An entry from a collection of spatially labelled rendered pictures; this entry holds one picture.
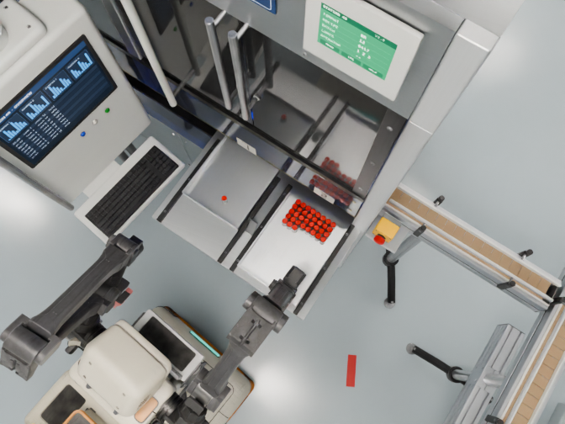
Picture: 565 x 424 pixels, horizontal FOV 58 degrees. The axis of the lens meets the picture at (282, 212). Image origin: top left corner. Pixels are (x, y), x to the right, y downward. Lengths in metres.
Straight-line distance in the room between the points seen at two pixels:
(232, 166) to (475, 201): 1.57
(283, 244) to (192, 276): 1.02
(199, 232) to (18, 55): 0.85
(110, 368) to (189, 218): 0.74
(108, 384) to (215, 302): 1.40
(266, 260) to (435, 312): 1.25
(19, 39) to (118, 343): 0.85
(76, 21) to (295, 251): 1.05
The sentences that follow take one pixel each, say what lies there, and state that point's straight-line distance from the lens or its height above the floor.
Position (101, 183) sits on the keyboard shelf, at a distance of 2.19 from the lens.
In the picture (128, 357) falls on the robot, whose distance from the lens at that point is 1.46.
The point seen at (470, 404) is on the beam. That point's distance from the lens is 2.36.
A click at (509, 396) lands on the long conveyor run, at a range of 1.98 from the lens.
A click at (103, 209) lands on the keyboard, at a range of 2.14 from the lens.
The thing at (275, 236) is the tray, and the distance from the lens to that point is 1.92.
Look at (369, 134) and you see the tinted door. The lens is 1.25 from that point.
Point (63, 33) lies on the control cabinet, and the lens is 1.61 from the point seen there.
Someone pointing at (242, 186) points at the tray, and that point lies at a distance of 1.98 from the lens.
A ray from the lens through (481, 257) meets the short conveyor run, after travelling 1.95.
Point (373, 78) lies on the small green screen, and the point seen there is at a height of 1.89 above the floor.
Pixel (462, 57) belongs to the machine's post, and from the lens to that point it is 0.87.
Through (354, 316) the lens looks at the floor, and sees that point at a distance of 2.79.
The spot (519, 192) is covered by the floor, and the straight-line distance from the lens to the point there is 3.18.
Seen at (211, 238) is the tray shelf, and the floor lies 0.88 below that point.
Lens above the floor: 2.76
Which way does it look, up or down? 75 degrees down
